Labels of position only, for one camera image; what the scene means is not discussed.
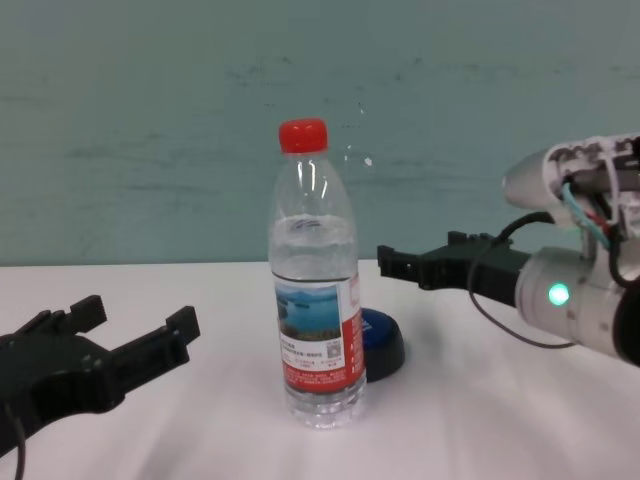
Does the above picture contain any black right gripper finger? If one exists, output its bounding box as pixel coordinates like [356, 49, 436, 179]
[446, 230, 515, 251]
[376, 244, 427, 290]

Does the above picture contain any black camera cable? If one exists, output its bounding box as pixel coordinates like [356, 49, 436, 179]
[467, 211, 580, 350]
[0, 399, 27, 480]

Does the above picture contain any clear water bottle red cap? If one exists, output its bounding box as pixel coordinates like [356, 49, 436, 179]
[267, 117, 369, 431]

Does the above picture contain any black right camera cable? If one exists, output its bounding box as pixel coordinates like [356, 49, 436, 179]
[467, 211, 580, 350]

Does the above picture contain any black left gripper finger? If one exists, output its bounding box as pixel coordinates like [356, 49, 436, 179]
[111, 305, 202, 397]
[13, 295, 110, 340]

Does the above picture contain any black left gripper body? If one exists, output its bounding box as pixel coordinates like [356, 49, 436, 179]
[0, 332, 127, 442]

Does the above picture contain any black left camera cable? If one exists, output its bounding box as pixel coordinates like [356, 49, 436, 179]
[0, 399, 27, 480]

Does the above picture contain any blue button black base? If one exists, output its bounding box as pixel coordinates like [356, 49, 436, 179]
[359, 307, 407, 385]

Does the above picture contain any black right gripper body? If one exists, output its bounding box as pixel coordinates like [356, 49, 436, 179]
[417, 243, 532, 309]

